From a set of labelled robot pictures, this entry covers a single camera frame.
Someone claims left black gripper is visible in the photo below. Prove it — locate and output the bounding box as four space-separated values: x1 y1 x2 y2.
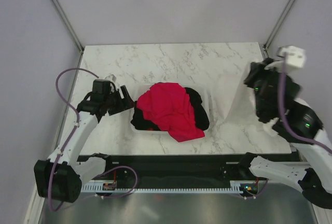
104 86 136 116

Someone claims white t-shirt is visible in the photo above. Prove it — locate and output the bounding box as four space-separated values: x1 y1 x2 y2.
216 73 259 125

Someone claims white plastic basket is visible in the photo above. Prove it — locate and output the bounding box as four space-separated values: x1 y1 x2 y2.
130 83 210 136

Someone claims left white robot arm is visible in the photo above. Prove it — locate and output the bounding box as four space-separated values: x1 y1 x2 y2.
34 79 134 203

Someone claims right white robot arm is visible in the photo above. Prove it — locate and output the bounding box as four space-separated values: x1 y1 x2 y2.
237 58 331 209

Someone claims red t-shirt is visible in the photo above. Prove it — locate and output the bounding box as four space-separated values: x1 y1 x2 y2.
135 82 205 143

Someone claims black t-shirt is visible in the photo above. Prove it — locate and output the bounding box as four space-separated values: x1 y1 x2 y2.
130 87 210 131

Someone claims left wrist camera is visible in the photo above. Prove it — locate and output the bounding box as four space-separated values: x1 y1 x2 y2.
105 74 117 85

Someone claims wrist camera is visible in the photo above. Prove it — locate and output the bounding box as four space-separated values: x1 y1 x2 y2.
275 46 307 73
105 74 117 85

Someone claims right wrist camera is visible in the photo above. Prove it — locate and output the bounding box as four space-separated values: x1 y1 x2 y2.
275 46 307 73

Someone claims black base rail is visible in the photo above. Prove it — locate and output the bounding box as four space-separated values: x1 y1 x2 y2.
77 153 299 191

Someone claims right aluminium frame post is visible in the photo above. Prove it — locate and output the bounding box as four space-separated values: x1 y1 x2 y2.
262 0 297 52

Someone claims aluminium frame post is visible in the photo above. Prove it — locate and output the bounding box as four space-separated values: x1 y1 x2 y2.
36 0 85 53
262 0 297 52

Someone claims white slotted cable duct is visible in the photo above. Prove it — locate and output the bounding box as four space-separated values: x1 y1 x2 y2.
81 180 257 194

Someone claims left aluminium frame post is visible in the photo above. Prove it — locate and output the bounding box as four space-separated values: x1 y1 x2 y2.
36 0 85 53

